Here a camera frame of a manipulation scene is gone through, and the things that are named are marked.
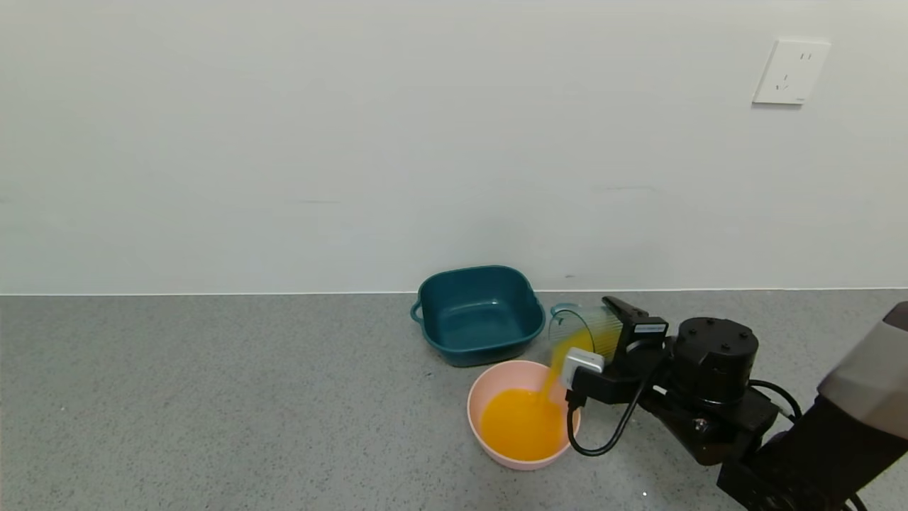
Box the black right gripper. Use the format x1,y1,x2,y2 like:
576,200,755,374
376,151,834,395
601,296,675,370

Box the clear ribbed plastic cup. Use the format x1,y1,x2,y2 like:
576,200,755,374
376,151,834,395
548,303,625,371

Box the orange juice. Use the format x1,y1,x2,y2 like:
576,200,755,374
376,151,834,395
480,330,598,462

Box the pink round bowl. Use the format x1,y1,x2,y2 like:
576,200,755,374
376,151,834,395
467,360,582,471

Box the teal square plastic basin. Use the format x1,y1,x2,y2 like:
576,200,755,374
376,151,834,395
411,265,547,368

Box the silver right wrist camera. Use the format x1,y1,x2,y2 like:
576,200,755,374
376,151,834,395
560,347,605,391

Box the black camera cable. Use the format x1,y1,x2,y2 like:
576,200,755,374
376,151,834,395
565,376,657,457

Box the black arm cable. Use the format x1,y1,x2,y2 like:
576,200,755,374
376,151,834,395
748,380,802,421

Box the white wall socket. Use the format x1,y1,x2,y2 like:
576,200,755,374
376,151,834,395
753,39,831,106

